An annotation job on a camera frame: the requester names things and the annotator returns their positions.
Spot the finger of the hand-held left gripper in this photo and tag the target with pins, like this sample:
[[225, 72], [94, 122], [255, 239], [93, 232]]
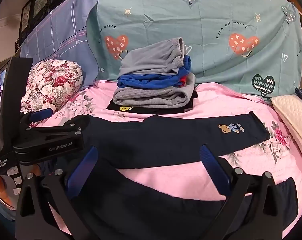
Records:
[[42, 113], [71, 128]]

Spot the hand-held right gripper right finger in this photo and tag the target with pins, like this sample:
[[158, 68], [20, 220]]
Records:
[[214, 170]]

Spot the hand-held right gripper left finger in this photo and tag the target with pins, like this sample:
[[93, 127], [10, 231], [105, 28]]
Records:
[[82, 170]]

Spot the navy pants with bear print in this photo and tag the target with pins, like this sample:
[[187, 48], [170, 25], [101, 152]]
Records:
[[166, 135]]

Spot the folded light grey pants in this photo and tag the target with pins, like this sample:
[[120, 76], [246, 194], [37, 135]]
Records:
[[151, 57]]

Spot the red floral pillow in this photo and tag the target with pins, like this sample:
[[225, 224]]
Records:
[[56, 82]]

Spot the pink floral bedsheet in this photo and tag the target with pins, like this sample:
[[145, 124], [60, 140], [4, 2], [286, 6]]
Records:
[[171, 180]]

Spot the orange object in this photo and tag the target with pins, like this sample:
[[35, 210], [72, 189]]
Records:
[[2, 190]]

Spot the folded black garment yellow print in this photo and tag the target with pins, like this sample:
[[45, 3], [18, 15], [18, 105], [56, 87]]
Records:
[[146, 110]]

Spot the blue plaid pillow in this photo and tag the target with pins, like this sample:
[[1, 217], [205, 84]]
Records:
[[63, 37]]

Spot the grey folded sweater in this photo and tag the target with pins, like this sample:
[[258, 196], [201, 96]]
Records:
[[151, 96]]

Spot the folded blue garment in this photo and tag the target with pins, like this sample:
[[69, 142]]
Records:
[[151, 82]]

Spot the cream quilted pillow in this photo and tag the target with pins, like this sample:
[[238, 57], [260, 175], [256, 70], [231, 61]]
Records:
[[293, 115]]

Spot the teal heart printed blanket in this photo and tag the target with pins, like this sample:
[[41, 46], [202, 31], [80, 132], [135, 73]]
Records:
[[190, 22]]

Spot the row of framed wall pictures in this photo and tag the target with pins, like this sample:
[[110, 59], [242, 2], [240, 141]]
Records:
[[41, 2]]

